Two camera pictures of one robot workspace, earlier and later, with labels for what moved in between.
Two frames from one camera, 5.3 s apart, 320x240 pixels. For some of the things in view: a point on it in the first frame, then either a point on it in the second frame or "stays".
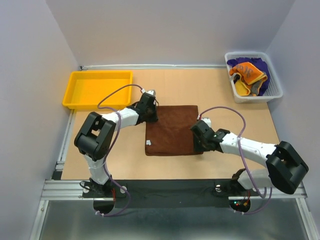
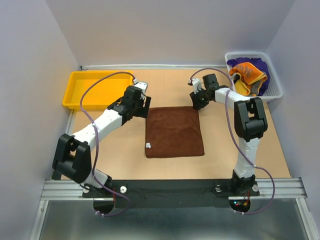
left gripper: [154, 118] -> [143, 112]
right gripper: [196, 146] -> [197, 105]
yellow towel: [241, 89] stays
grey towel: [254, 87] stays
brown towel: [171, 134] stays
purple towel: [261, 64] stays
